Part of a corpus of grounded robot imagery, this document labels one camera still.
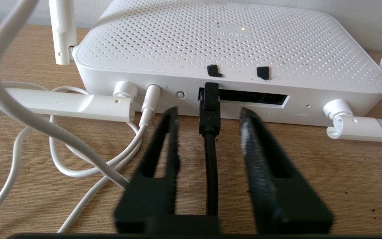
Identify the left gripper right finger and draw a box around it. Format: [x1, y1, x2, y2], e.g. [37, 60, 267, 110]
[239, 107, 333, 234]

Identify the black tape piece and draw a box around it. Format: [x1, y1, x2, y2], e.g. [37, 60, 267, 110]
[256, 66, 270, 80]
[207, 64, 223, 78]

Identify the black ethernet cable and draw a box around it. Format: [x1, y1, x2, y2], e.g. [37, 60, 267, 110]
[199, 82, 221, 217]

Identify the white wifi router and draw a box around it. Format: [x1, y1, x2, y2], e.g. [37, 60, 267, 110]
[74, 0, 382, 127]

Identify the white power cable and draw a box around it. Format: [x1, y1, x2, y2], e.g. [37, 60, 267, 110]
[0, 0, 162, 233]

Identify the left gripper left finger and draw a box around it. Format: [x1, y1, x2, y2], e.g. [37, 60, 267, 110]
[114, 106, 219, 234]

